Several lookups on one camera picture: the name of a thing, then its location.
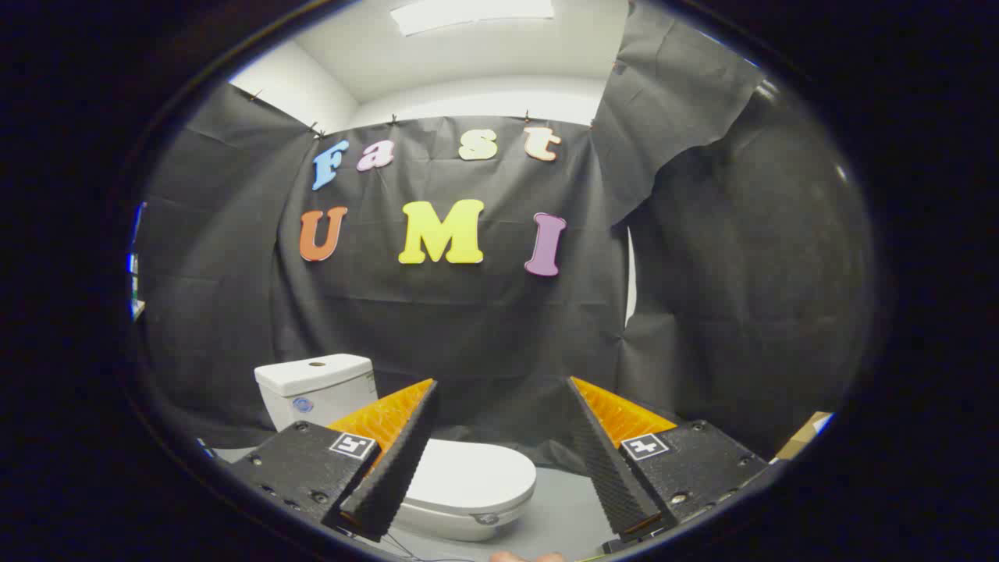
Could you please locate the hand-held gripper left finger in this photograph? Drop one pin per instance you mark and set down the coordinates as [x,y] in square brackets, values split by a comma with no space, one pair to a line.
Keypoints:
[398,468]

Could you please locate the black backdrop cloth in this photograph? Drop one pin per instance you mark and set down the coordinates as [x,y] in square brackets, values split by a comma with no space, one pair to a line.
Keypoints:
[484,328]

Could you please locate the white toilet lid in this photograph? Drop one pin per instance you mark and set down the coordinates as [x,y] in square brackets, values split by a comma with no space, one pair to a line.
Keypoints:
[468,472]

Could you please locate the cardboard box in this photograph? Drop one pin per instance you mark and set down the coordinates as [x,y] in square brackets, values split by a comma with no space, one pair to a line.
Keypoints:
[800,439]

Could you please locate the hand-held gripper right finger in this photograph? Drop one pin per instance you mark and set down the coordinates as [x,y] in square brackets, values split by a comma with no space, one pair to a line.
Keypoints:
[613,476]

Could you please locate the white toilet tank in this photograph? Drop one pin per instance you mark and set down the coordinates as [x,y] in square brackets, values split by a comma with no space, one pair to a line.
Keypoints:
[312,390]

